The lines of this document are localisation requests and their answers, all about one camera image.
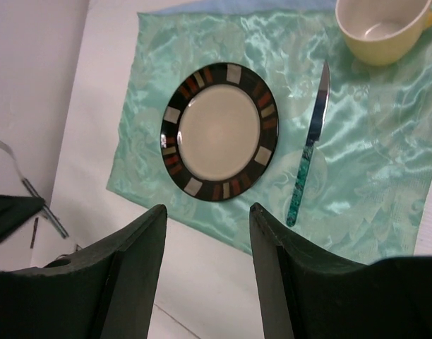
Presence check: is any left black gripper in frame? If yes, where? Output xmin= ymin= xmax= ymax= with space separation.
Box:
xmin=0 ymin=194 xmax=44 ymax=244

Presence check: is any dark rimmed cream plate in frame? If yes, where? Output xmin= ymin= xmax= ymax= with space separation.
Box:
xmin=160 ymin=62 xmax=279 ymax=202

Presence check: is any yellow cup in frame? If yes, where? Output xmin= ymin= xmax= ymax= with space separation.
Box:
xmin=335 ymin=0 xmax=432 ymax=66

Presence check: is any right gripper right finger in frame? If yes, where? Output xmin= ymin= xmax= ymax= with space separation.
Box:
xmin=249 ymin=203 xmax=432 ymax=338

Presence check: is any silver table knife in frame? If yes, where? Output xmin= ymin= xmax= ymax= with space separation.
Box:
xmin=286 ymin=61 xmax=330 ymax=227

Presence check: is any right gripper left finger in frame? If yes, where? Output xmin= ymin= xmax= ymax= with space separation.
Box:
xmin=0 ymin=205 xmax=167 ymax=338

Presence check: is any fork with teal handle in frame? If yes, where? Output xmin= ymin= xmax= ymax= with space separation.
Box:
xmin=21 ymin=177 xmax=69 ymax=239

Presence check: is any green patterned cloth napkin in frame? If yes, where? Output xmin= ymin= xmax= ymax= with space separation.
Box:
xmin=107 ymin=10 xmax=432 ymax=263

